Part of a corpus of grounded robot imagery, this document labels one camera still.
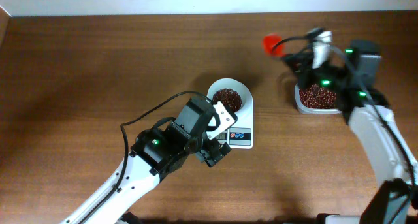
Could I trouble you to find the orange measuring scoop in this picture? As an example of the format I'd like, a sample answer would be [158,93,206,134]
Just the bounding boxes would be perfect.
[262,33,291,57]

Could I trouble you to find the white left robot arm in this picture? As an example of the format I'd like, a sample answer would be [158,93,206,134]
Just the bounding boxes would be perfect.
[64,97,238,223]

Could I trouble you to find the white round bowl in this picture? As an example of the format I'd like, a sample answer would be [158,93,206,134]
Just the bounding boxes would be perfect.
[207,78,253,118]

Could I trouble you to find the red beans in bowl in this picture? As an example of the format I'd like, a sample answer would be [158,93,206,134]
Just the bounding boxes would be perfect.
[212,88,242,112]

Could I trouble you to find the white digital kitchen scale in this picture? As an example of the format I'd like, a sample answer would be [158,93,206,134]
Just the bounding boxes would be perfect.
[207,78,254,149]

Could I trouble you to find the red adzuki beans in container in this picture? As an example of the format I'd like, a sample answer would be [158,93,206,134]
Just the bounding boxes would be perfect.
[298,84,336,110]

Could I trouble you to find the clear plastic food container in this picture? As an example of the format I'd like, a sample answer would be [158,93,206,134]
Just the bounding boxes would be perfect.
[294,84,340,115]

